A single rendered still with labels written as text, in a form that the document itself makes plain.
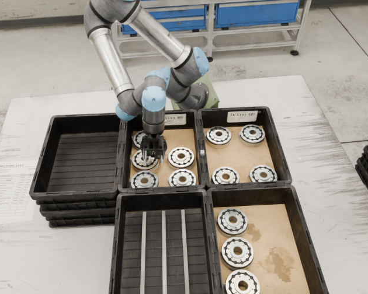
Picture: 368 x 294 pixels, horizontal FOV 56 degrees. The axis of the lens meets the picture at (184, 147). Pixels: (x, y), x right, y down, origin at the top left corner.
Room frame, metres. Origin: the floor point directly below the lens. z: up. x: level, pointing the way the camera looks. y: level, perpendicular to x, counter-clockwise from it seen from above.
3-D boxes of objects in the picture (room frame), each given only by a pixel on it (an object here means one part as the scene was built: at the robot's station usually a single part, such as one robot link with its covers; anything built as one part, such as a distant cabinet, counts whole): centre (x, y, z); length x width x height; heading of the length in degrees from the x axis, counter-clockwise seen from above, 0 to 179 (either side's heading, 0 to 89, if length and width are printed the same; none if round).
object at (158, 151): (0.85, 0.11, 0.99); 0.09 x 0.08 x 0.12; 2
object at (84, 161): (0.86, 0.38, 0.87); 0.40 x 0.30 x 0.11; 2
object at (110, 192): (0.86, 0.38, 0.92); 0.40 x 0.30 x 0.02; 2
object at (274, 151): (0.89, -0.22, 0.87); 0.40 x 0.30 x 0.11; 2
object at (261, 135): (1.00, -0.29, 0.86); 0.10 x 0.10 x 0.01
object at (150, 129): (0.86, 0.10, 1.07); 0.08 x 0.08 x 0.05
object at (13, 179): (0.85, 0.73, 0.70); 0.33 x 0.23 x 0.01; 6
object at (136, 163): (0.87, 0.15, 0.86); 0.10 x 0.10 x 0.01
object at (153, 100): (0.86, 0.10, 1.15); 0.09 x 0.08 x 0.11; 0
